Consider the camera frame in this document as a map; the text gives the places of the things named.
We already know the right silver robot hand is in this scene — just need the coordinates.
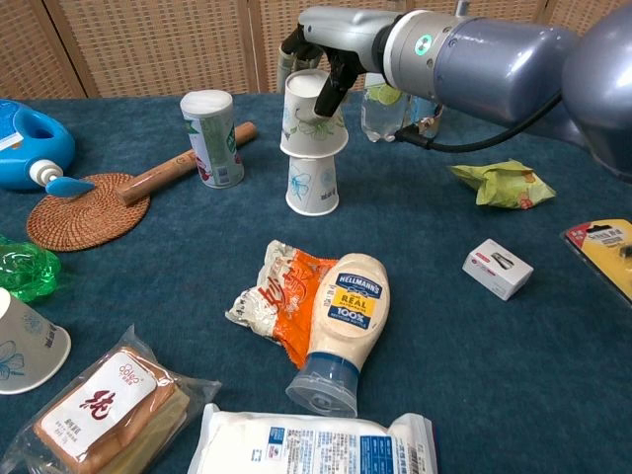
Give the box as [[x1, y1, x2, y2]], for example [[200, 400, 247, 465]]
[[278, 7, 397, 119]]

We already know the white paper cup green flower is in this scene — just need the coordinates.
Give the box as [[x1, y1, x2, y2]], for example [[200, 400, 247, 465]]
[[279, 68, 350, 159]]

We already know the white paper cup blue flower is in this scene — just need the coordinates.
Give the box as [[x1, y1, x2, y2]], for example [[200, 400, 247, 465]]
[[0, 286, 72, 395], [284, 153, 341, 217]]

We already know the clear lime soda bottle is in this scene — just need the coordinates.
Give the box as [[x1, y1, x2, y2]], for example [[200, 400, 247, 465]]
[[359, 73, 412, 144]]

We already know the light blue drink can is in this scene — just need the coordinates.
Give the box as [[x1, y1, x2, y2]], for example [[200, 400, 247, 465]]
[[404, 94, 444, 140]]

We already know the white canister green label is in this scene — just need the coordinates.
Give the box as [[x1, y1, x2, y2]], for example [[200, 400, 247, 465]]
[[179, 89, 246, 189]]

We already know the green snack packet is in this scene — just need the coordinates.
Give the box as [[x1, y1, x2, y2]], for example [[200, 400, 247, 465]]
[[447, 158, 557, 211]]

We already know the wooden rolling stick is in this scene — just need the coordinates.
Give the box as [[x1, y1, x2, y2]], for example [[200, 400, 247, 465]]
[[117, 121, 259, 207]]

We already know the Hellmann's mayonnaise squeeze bottle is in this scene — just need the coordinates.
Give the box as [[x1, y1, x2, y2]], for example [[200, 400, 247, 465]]
[[284, 252, 391, 419]]

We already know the orange white snack bag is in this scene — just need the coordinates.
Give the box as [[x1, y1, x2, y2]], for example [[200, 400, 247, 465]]
[[225, 239, 342, 370]]

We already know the small white cardboard box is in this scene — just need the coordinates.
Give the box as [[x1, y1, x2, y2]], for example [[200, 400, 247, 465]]
[[461, 238, 535, 302]]

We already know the round woven rattan coaster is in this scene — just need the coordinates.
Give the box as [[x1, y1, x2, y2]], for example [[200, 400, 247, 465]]
[[26, 172, 151, 253]]

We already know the blue detergent pump bottle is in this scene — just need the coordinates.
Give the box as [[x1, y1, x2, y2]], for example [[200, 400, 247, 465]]
[[0, 98, 96, 199]]

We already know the yellow razor blister pack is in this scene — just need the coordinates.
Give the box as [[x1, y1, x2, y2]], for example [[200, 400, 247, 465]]
[[561, 218, 632, 307]]

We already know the green plastic soda bottle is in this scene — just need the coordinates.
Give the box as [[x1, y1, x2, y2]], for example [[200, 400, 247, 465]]
[[0, 234, 63, 303]]

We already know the white blue powder bag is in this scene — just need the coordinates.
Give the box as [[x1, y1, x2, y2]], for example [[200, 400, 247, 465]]
[[186, 403, 439, 474]]

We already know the bread in clear wrapper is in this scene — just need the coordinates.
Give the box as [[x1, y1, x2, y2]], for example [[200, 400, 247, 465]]
[[0, 324, 222, 474]]

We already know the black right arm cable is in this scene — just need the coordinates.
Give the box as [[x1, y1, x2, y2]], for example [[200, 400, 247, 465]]
[[394, 92, 564, 152]]

